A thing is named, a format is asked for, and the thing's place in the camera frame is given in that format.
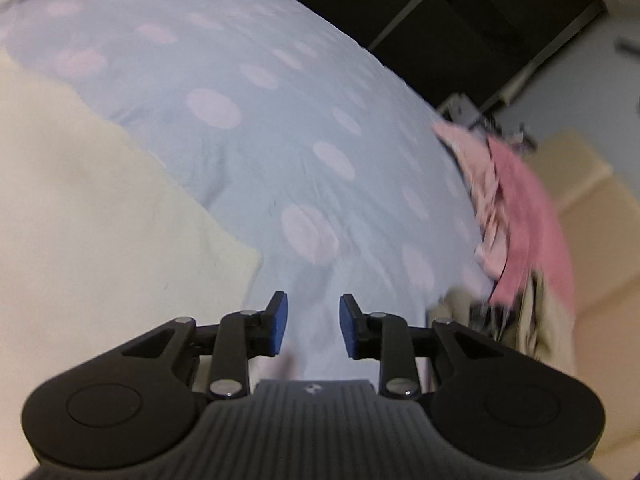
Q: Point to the cream garment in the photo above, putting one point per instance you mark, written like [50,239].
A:
[100,235]

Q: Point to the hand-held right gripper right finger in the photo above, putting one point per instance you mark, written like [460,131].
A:
[347,325]

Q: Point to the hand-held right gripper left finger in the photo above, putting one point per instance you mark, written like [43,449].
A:
[279,322]

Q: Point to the pale pink patterned cloth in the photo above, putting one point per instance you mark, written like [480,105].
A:
[475,175]

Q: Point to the beige cloth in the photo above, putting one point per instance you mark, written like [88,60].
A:
[542,325]

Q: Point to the blue bed sheet pink dots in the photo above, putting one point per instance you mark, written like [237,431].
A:
[275,135]

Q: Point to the dark wardrobe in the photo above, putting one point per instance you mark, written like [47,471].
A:
[450,15]

